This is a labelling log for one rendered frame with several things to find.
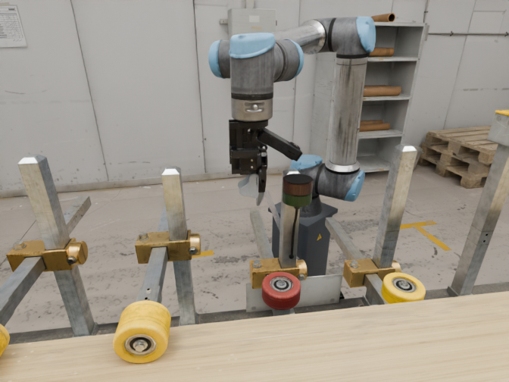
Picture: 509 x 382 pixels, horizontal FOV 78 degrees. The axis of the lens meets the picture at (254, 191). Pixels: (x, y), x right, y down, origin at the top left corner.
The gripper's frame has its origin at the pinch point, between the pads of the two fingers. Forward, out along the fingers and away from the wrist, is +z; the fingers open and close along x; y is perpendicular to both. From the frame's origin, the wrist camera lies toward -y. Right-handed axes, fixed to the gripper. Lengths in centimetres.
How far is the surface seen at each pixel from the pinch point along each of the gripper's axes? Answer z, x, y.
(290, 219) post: 0.4, 9.6, -5.2
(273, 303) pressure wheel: 11.9, 22.2, 0.9
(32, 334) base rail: 31, 6, 58
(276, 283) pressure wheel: 10.1, 18.6, -0.6
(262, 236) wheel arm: 14.6, -6.0, -1.5
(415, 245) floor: 101, -110, -135
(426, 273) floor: 101, -79, -123
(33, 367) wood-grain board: 11, 32, 40
